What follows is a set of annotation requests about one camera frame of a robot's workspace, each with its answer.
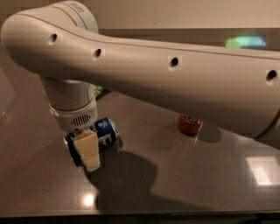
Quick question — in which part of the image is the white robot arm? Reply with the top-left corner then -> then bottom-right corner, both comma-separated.
1,1 -> 280,172

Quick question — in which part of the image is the blue pepsi can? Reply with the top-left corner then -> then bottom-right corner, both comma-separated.
64,117 -> 117,166

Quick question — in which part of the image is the green kettle chips bag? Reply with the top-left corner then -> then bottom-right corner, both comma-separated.
93,85 -> 104,99

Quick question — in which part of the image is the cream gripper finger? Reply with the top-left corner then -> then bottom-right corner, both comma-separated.
73,129 -> 101,172

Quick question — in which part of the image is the red coca-cola can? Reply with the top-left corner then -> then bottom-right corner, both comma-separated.
178,115 -> 203,135

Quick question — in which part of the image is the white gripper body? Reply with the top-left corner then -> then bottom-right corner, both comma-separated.
50,98 -> 98,133

